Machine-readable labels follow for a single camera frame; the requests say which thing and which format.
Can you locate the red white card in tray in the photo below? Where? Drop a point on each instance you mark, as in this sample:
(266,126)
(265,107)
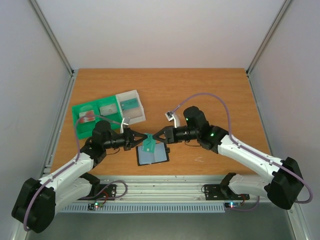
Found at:
(86,116)

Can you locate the aluminium rail frame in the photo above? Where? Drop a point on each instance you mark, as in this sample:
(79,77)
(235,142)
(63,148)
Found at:
(151,188)

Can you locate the grey credit card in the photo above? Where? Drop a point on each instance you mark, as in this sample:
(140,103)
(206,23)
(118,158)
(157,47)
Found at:
(109,109)

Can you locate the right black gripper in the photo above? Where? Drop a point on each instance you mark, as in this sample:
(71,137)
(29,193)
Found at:
(169,134)

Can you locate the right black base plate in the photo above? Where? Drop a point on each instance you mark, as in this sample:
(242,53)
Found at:
(214,192)

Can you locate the frame post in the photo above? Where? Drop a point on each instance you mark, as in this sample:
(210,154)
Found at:
(48,30)
(285,6)

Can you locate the clear plastic tray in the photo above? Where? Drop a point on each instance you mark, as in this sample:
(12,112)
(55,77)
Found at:
(137,115)

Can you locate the grey slotted cable duct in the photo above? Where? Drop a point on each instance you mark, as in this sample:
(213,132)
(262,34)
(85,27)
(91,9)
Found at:
(137,208)

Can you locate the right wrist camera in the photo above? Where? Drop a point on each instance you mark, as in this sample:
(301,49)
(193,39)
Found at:
(172,117)

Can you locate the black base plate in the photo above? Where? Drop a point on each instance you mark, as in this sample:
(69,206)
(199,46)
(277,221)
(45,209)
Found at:
(101,192)
(214,192)

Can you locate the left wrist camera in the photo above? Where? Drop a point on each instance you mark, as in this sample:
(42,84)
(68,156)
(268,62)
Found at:
(124,124)

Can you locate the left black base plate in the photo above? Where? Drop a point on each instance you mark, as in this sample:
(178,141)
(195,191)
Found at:
(101,192)

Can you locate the green plastic tray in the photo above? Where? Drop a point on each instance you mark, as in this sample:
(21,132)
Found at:
(84,131)

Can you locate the right frame post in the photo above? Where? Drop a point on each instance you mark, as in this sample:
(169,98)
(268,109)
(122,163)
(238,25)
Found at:
(285,6)

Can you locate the black card holder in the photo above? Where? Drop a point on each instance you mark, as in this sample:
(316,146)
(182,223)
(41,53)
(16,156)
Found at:
(160,155)

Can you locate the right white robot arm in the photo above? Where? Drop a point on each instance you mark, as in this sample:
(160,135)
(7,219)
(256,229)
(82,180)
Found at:
(278,180)

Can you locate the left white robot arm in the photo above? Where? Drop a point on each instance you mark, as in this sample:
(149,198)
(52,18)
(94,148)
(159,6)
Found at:
(39,200)

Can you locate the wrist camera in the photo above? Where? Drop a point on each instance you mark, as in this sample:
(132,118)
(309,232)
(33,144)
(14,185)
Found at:
(124,124)
(172,117)

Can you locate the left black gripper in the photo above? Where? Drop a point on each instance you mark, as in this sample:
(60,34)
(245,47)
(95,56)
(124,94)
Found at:
(130,140)

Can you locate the teal credit card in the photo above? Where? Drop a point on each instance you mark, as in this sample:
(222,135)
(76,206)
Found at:
(129,104)

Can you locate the left frame post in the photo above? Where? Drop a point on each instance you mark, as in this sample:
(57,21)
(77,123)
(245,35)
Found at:
(48,30)

